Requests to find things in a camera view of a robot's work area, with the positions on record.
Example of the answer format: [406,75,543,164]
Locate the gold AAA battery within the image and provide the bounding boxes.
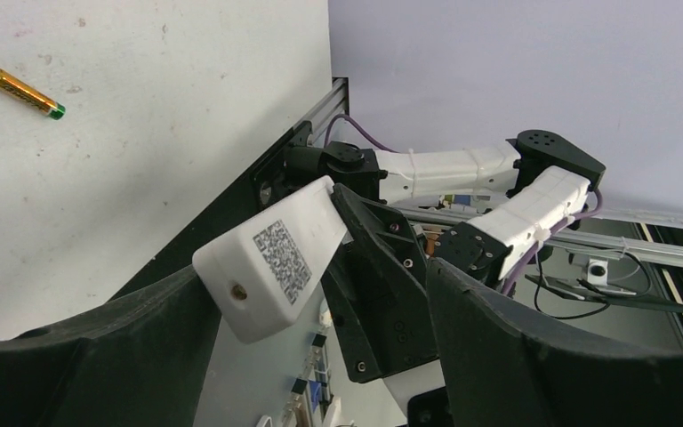
[0,68,66,120]

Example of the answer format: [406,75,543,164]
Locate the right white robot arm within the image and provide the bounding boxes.
[284,130,606,383]

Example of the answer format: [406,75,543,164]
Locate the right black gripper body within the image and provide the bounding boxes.
[321,184,438,383]

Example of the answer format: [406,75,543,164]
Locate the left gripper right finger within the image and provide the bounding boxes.
[426,258,683,426]

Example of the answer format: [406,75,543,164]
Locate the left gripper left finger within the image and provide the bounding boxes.
[0,268,221,426]

